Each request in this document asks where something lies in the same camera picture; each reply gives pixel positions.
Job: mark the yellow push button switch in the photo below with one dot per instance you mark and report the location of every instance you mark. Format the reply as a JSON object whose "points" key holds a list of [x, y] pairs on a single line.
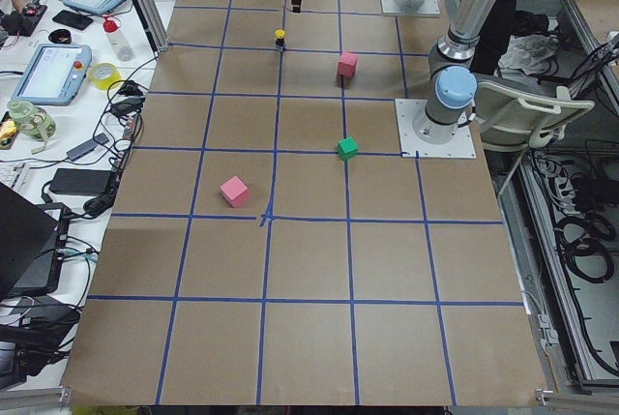
{"points": [[280, 43]]}

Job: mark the pink cube centre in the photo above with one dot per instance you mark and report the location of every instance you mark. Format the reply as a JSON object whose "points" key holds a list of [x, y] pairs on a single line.
{"points": [[347, 64]]}

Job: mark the pink cube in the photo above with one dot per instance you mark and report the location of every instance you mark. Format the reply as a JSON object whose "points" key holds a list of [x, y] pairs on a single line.
{"points": [[347, 64], [235, 192]]}

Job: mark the green cube near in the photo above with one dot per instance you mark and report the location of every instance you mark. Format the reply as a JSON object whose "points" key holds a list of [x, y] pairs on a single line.
{"points": [[347, 148]]}

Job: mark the white squeeze bottle red cap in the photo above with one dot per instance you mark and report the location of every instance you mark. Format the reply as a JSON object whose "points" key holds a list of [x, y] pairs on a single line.
{"points": [[117, 40]]}

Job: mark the yellow tape roll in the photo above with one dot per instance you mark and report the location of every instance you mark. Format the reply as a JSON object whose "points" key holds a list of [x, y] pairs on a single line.
{"points": [[104, 76]]}

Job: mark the pink cube far left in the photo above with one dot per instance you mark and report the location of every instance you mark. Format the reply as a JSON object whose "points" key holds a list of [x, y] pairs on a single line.
{"points": [[235, 192]]}

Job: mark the black smartphone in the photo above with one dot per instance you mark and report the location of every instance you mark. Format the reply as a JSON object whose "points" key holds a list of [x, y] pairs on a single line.
{"points": [[72, 20]]}

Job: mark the white office chair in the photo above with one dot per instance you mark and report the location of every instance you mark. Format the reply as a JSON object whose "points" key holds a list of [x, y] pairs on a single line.
{"points": [[511, 116]]}

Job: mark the teach pendant near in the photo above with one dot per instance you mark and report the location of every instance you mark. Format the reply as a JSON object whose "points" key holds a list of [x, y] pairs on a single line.
{"points": [[54, 74]]}

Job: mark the black power brick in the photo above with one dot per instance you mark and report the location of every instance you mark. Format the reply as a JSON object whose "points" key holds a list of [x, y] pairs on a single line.
{"points": [[70, 181]]}

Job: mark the black laptop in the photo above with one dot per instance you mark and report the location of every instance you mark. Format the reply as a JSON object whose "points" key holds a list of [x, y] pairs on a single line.
{"points": [[32, 236]]}

